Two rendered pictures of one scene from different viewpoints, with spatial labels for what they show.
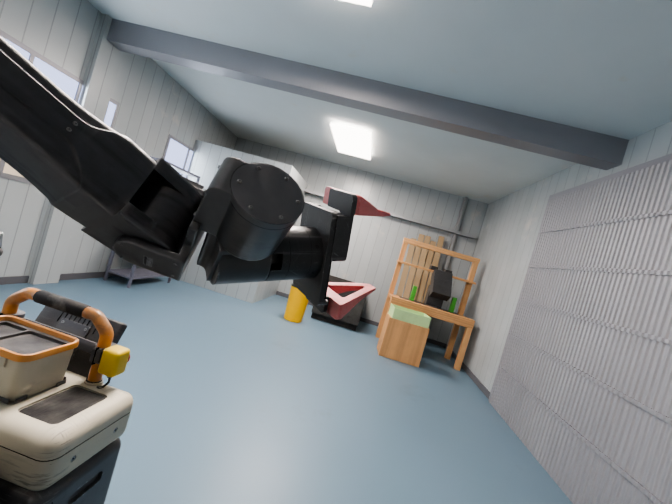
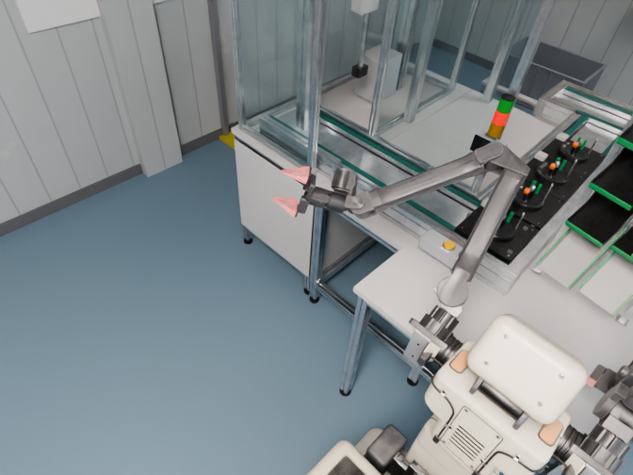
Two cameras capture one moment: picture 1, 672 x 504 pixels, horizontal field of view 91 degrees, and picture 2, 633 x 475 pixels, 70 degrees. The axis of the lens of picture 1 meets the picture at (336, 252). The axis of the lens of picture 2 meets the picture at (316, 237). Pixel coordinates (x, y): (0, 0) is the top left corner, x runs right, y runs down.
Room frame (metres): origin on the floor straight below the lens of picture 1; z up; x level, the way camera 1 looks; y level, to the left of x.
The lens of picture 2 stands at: (1.15, 0.64, 2.19)
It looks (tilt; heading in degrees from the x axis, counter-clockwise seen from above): 46 degrees down; 216
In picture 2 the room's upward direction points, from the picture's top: 5 degrees clockwise
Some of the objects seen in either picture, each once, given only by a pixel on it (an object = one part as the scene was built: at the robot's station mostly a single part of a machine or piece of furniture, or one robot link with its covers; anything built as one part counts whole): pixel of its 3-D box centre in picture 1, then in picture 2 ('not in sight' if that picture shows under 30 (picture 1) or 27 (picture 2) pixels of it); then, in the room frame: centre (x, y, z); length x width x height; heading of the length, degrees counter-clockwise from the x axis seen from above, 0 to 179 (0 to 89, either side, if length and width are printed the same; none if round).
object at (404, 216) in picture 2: not in sight; (414, 221); (-0.19, 0.16, 0.91); 0.89 x 0.06 x 0.11; 85
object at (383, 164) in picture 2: not in sight; (433, 200); (-0.37, 0.15, 0.91); 0.84 x 0.28 x 0.10; 85
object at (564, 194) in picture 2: not in sight; (555, 168); (-0.82, 0.48, 1.01); 0.24 x 0.24 x 0.13; 85
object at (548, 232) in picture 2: not in sight; (543, 188); (-0.80, 0.48, 0.91); 1.24 x 0.33 x 0.10; 175
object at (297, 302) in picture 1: (297, 303); not in sight; (5.43, 0.38, 0.29); 0.37 x 0.36 x 0.57; 176
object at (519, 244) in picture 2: not in sight; (496, 230); (-0.32, 0.44, 0.96); 0.24 x 0.24 x 0.02; 85
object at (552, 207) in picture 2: not in sight; (530, 192); (-0.57, 0.46, 1.01); 0.24 x 0.24 x 0.13; 85
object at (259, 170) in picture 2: not in sight; (353, 167); (-0.86, -0.58, 0.43); 1.39 x 0.63 x 0.86; 175
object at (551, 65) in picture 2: not in sight; (546, 73); (-2.41, 0.00, 0.73); 0.62 x 0.42 x 0.23; 85
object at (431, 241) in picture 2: not in sight; (446, 251); (-0.11, 0.34, 0.93); 0.21 x 0.07 x 0.06; 85
